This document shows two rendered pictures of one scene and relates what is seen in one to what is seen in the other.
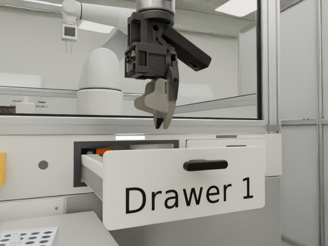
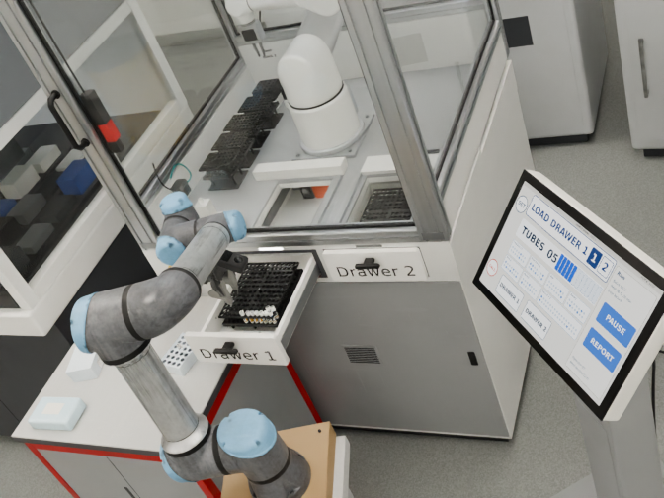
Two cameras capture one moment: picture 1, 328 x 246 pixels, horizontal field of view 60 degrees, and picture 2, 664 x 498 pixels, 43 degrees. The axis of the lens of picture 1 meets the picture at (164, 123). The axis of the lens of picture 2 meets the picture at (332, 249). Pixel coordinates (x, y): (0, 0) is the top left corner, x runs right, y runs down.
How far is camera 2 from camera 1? 223 cm
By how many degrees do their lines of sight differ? 66
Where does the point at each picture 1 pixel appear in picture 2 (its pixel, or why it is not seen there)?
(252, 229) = (430, 320)
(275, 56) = (413, 161)
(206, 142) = (340, 255)
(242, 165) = (261, 346)
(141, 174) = (204, 344)
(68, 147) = not seen: hidden behind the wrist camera
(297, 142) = not seen: outside the picture
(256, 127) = (407, 235)
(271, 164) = (441, 270)
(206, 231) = (373, 315)
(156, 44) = not seen: hidden behind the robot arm
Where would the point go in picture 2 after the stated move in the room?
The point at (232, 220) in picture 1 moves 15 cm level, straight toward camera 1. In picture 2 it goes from (401, 311) to (361, 341)
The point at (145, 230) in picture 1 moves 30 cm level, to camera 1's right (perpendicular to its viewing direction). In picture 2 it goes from (312, 307) to (382, 340)
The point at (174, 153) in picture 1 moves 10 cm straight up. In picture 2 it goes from (215, 338) to (201, 312)
